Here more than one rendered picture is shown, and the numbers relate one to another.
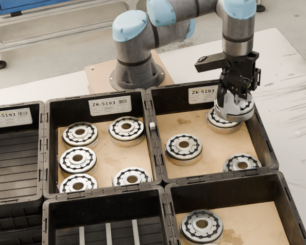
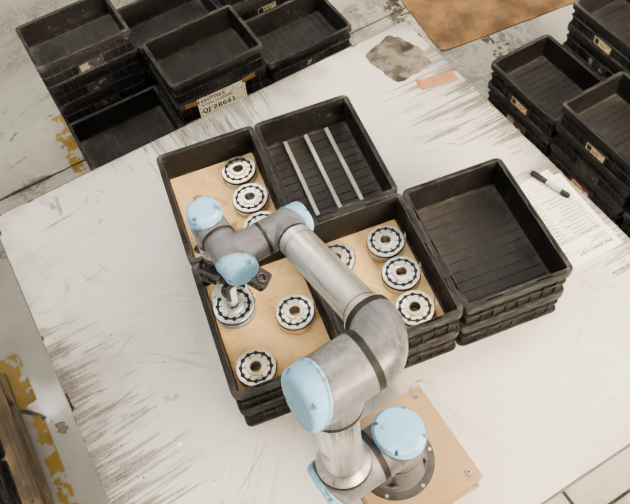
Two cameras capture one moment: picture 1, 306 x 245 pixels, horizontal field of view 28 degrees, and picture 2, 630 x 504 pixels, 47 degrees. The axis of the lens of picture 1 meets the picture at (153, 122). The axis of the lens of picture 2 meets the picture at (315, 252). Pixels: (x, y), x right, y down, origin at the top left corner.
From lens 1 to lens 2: 2.22 m
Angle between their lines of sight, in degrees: 82
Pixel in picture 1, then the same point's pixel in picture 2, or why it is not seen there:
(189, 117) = not seen: hidden behind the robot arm
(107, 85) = (430, 435)
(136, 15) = (391, 437)
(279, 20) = not seen: outside the picture
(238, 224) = not seen: hidden behind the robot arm
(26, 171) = (453, 262)
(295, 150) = (184, 412)
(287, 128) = (191, 450)
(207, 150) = (272, 325)
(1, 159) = (489, 271)
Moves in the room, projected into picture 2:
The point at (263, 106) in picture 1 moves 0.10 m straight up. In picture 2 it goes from (222, 487) to (214, 476)
